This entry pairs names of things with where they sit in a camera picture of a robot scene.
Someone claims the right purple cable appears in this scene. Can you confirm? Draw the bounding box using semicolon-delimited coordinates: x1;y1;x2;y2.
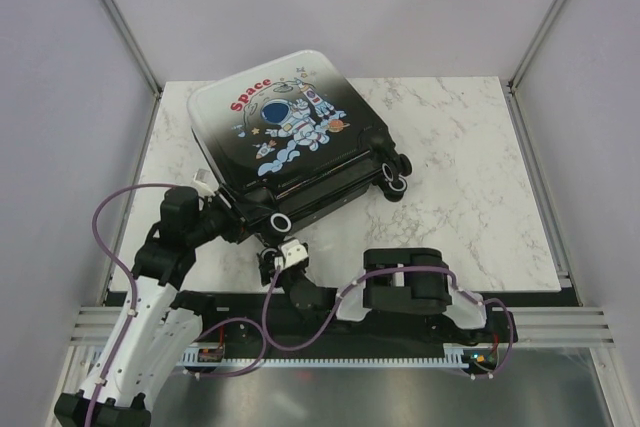
261;266;516;380

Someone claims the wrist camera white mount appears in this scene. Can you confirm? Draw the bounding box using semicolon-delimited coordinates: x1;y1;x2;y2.
191;168;219;197
274;238;309;270

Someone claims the right aluminium frame post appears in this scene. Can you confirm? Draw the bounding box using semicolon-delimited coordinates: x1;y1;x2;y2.
505;0;570;95

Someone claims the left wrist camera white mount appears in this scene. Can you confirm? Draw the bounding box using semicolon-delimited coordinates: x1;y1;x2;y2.
191;168;219;197

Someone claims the white suitcase with dark lining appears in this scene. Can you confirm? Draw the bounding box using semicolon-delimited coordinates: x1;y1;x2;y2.
186;50;412;245

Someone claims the aluminium frame post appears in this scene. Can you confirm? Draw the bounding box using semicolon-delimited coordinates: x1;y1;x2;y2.
99;0;163;99
505;0;570;95

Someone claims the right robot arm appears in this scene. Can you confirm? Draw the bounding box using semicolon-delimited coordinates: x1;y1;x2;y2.
258;245;494;341

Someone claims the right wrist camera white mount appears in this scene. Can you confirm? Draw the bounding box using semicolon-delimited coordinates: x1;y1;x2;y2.
274;238;309;270

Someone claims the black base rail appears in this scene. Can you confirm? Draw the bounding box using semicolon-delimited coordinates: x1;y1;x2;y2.
187;293;518;352

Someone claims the left aluminium frame post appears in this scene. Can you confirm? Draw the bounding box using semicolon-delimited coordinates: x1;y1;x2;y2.
99;0;163;99

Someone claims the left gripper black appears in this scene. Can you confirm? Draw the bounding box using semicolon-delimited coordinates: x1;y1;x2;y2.
187;182;275;247

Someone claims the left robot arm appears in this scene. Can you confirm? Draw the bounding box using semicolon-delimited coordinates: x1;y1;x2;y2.
54;185;242;426

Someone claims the light blue cable duct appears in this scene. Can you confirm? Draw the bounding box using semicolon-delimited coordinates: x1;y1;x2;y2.
179;341;493;369

